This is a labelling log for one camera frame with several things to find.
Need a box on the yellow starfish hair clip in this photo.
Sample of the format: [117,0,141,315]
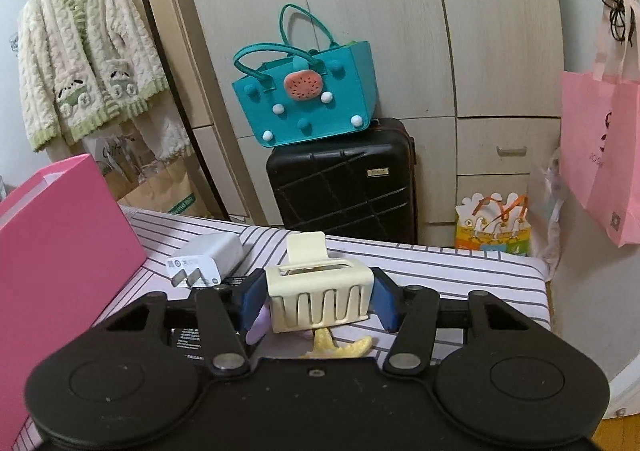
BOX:
[299,327,373,360]

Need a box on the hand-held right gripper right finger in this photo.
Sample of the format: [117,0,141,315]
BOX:
[372,268,543,377]

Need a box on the black rectangular device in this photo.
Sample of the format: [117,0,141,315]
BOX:
[172,275,251,363]

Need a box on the striped tablecloth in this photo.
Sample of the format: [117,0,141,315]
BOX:
[10,205,552,451]

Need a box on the purple starfish hair clip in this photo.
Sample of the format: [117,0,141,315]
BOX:
[247,308,273,344]

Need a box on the colourful gift bag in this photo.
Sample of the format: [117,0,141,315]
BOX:
[454,192,532,257]

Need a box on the teal felt handbag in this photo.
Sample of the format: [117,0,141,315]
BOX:
[231,4,378,149]

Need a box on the pink tote bag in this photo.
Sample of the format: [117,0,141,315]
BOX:
[559,0,640,248]

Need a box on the cream fluffy cardigan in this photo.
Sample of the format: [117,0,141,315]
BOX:
[17,0,170,153]

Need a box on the clear plastic bag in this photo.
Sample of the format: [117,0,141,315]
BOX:
[527,148,568,282]

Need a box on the white door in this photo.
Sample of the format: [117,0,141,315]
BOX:
[547,0,640,424]

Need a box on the pink cardboard box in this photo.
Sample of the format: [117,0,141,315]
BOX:
[0,154,148,432]

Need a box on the brown paper bag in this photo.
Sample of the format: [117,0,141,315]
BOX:
[97,131,207,219]

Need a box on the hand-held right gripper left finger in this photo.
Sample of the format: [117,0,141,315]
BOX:
[92,268,266,377]

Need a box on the white charger plug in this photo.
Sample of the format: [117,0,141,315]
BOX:
[165,231,246,289]

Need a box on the beige wooden wardrobe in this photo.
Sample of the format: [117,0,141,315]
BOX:
[160,0,563,252]

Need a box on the black clothes rack pole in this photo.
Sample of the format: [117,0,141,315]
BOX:
[125,0,233,222]

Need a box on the black hard suitcase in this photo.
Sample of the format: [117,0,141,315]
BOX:
[265,117,418,246]

